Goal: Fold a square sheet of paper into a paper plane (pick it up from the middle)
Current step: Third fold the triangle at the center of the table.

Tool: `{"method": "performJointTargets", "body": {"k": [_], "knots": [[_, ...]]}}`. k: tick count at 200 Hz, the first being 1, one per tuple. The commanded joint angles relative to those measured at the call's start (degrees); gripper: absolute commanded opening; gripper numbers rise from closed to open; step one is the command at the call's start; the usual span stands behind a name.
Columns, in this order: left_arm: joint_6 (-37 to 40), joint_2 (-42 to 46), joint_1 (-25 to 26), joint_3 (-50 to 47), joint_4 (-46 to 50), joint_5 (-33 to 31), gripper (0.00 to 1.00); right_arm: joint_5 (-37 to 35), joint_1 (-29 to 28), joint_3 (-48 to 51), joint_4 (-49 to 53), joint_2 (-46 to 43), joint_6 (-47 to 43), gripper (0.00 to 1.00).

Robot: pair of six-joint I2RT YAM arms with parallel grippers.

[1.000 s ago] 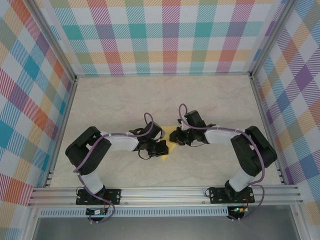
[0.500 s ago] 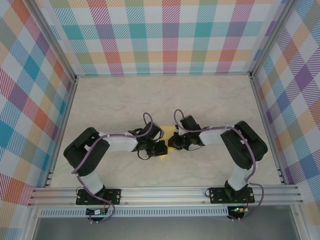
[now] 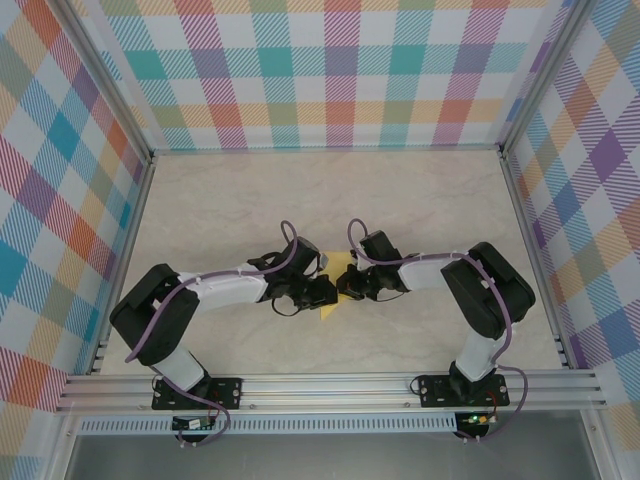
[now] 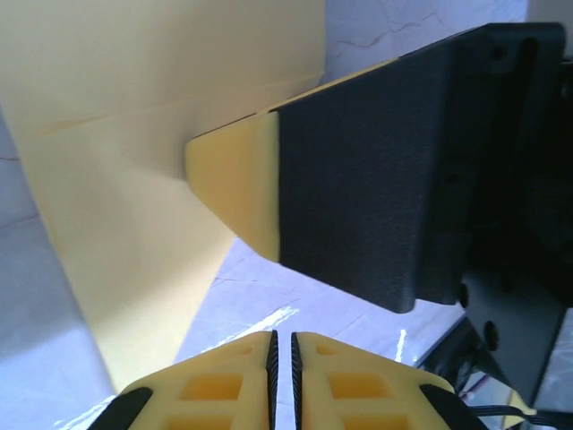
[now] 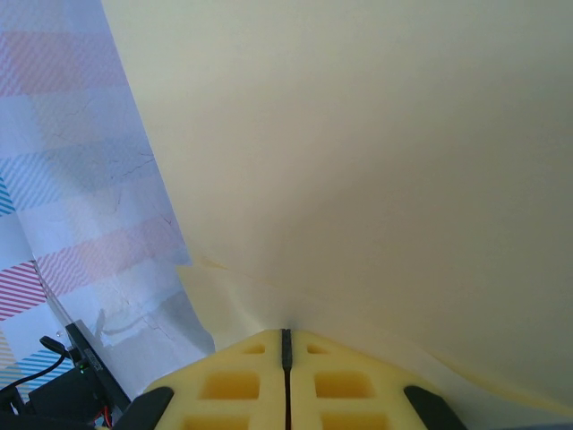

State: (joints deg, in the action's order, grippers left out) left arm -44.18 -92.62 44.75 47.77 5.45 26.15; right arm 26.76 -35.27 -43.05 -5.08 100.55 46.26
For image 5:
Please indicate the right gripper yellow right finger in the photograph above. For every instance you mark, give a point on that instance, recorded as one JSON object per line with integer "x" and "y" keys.
{"x": 344, "y": 385}

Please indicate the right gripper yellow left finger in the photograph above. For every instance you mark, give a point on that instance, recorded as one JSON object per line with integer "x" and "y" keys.
{"x": 233, "y": 385}

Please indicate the yellow square paper sheet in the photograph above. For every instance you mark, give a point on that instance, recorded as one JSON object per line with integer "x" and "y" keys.
{"x": 358, "y": 157}

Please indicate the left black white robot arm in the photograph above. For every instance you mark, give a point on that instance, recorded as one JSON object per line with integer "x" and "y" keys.
{"x": 58, "y": 398}

